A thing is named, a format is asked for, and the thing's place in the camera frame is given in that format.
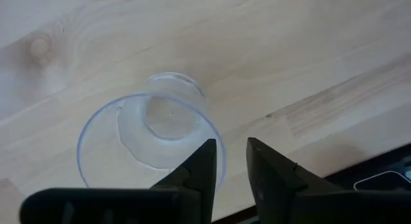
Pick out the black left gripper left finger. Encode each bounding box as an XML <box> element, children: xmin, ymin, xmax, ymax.
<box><xmin>19</xmin><ymin>139</ymin><xmax>218</xmax><ymax>224</ymax></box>

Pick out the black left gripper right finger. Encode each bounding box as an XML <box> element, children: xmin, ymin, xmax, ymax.
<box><xmin>246</xmin><ymin>137</ymin><xmax>411</xmax><ymax>224</ymax></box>

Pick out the clear plastic mug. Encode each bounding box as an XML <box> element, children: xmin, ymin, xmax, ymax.
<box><xmin>76</xmin><ymin>72</ymin><xmax>227</xmax><ymax>190</ymax></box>

